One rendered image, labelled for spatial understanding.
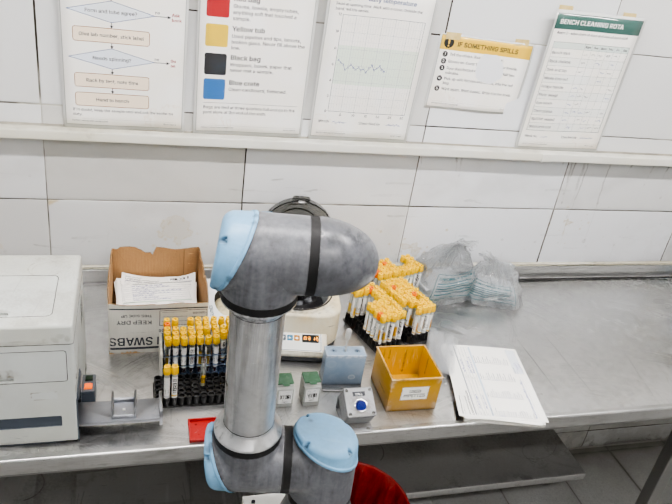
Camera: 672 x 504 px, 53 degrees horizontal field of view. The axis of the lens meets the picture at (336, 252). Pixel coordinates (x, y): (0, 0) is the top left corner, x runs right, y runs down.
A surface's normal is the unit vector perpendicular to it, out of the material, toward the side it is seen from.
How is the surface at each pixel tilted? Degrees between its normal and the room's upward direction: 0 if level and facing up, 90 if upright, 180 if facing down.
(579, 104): 94
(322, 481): 86
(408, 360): 90
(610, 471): 0
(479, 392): 0
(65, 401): 90
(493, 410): 1
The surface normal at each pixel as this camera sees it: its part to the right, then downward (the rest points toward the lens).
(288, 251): 0.11, -0.07
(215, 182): 0.25, 0.49
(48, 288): 0.14, -0.87
